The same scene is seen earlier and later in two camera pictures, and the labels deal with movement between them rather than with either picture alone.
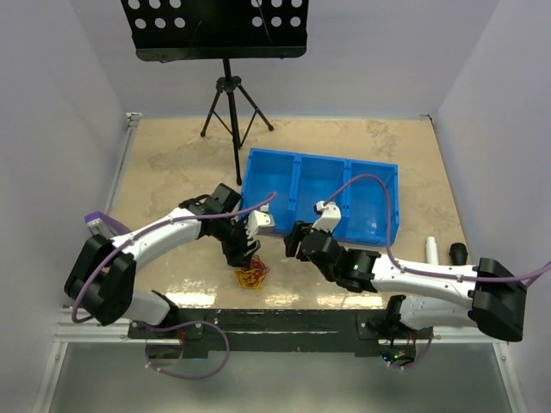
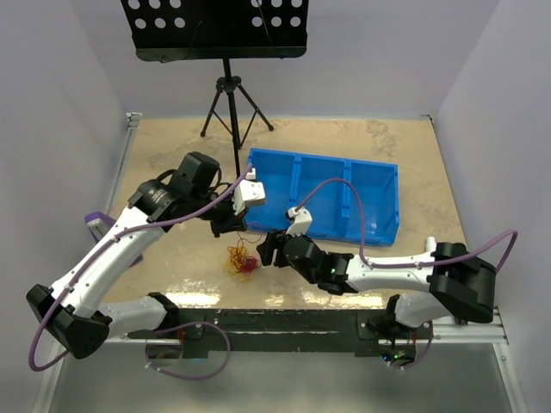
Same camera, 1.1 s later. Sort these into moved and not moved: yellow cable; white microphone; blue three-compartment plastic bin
Moved: yellow cable
Not moved: white microphone; blue three-compartment plastic bin
